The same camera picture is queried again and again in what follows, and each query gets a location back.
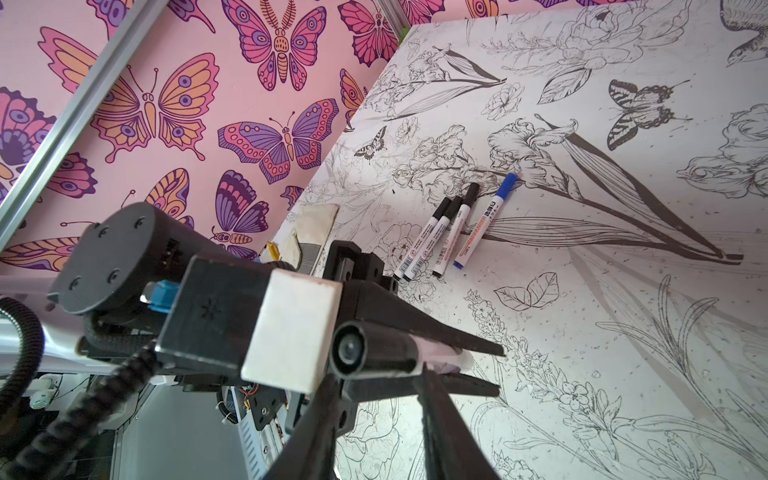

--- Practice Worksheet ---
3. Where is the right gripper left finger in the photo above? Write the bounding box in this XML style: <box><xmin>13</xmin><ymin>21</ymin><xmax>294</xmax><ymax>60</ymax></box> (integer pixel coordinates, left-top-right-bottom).
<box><xmin>263</xmin><ymin>374</ymin><xmax>342</xmax><ymax>480</ymax></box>

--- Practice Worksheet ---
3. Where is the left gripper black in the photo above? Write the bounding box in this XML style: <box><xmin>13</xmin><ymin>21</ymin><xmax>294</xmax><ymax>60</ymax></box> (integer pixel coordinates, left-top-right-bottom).
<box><xmin>234</xmin><ymin>241</ymin><xmax>505</xmax><ymax>431</ymax></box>

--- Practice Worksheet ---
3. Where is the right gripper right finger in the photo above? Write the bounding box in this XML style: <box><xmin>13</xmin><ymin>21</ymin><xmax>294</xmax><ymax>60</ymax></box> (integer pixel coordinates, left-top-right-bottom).
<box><xmin>417</xmin><ymin>369</ymin><xmax>499</xmax><ymax>479</ymax></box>

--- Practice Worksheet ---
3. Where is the white marker pen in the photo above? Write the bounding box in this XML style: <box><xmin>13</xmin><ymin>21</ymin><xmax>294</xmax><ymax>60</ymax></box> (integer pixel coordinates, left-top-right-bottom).
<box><xmin>432</xmin><ymin>182</ymin><xmax>480</xmax><ymax>278</ymax></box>
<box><xmin>404</xmin><ymin>196</ymin><xmax>463</xmax><ymax>281</ymax></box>
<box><xmin>418</xmin><ymin>342</ymin><xmax>474</xmax><ymax>374</ymax></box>
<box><xmin>453</xmin><ymin>193</ymin><xmax>506</xmax><ymax>269</ymax></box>

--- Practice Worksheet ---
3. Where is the black pen cap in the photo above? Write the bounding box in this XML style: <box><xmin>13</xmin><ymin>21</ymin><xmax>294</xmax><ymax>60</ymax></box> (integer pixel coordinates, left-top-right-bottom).
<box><xmin>329</xmin><ymin>321</ymin><xmax>421</xmax><ymax>380</ymax></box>

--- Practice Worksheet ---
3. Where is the blue pen cap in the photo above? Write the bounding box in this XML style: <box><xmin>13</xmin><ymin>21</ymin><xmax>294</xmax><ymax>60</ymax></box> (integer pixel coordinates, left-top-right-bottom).
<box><xmin>495</xmin><ymin>173</ymin><xmax>519</xmax><ymax>201</ymax></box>

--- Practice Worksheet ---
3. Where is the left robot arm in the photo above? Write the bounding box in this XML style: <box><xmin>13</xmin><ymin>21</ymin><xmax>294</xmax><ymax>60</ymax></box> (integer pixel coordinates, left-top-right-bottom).
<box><xmin>1</xmin><ymin>203</ymin><xmax>504</xmax><ymax>479</ymax></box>

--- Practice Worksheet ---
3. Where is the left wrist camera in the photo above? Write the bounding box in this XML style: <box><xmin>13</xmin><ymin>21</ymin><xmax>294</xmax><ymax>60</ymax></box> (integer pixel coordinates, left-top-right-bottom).
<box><xmin>155</xmin><ymin>255</ymin><xmax>343</xmax><ymax>394</ymax></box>

